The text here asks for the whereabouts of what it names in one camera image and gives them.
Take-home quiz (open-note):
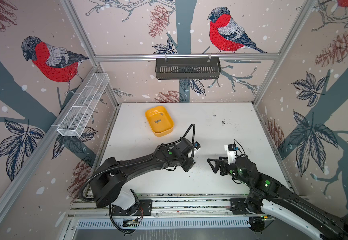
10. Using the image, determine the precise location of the yellow plastic tray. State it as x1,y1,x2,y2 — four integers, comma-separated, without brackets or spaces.
145,106,175,137

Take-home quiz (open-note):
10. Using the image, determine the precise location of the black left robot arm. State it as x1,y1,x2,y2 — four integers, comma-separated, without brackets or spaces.
78,124,201,208

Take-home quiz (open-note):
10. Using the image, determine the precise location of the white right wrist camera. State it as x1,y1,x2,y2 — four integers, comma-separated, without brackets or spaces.
224,144,238,165

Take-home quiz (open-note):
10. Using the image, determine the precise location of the aluminium top crossbar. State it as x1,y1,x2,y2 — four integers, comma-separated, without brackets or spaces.
94,53,281,63

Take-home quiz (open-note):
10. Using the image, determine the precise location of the aluminium frame corner post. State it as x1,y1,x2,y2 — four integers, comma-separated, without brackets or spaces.
59,0,120,106

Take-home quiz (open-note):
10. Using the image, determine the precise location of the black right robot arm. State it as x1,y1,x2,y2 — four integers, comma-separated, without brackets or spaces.
207,155,348,240

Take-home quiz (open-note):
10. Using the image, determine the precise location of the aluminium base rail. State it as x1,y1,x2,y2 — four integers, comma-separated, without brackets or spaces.
67,193,280,230

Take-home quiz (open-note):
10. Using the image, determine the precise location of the white wire mesh basket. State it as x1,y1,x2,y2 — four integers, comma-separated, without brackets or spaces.
52,73,109,137

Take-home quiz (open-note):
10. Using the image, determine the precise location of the black hanging wire basket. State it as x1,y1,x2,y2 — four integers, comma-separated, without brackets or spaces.
155,58,221,80

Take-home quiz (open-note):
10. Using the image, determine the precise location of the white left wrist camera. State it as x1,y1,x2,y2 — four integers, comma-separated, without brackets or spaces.
194,142,201,151

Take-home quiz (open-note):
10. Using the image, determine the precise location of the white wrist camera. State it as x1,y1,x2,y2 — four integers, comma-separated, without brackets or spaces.
224,144,238,165
194,142,201,151

